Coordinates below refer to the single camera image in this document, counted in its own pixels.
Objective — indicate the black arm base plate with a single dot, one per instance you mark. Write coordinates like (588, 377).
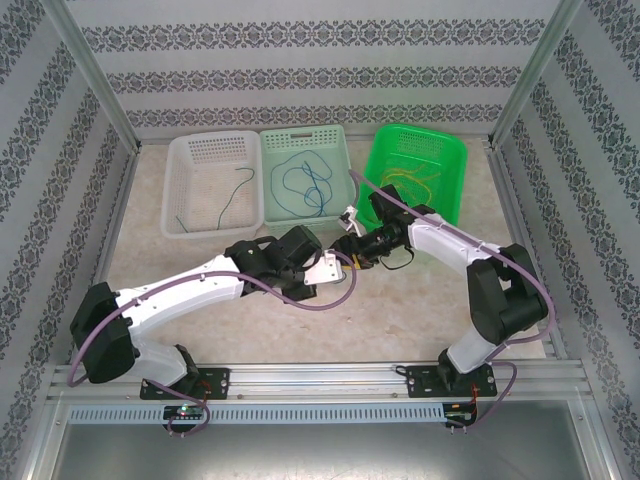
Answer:
(217, 382)
(417, 382)

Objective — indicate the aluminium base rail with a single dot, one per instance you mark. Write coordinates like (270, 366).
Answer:
(320, 382)

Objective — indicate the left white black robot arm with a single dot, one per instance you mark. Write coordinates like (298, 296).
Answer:
(175, 295)

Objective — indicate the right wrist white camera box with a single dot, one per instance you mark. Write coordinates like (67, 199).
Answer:
(350, 219)

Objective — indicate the pale mint plastic basket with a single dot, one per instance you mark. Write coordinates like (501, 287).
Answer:
(300, 140)

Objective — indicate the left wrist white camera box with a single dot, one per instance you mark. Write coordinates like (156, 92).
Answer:
(322, 270)

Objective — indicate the small controller circuit board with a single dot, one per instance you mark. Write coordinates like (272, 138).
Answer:
(460, 415)
(185, 412)

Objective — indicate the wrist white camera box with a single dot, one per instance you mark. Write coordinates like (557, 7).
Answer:
(350, 219)
(322, 270)

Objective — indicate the aluminium frame post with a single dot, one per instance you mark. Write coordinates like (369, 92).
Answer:
(97, 75)
(534, 75)

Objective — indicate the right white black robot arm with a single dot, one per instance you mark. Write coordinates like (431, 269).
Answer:
(505, 300)

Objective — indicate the bright green plastic basket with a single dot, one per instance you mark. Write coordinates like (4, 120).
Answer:
(450, 150)

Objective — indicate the white plastic basket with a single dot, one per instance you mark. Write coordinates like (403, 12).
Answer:
(200, 165)

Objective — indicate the aluminium side rail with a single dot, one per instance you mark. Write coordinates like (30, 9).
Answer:
(515, 215)
(116, 225)

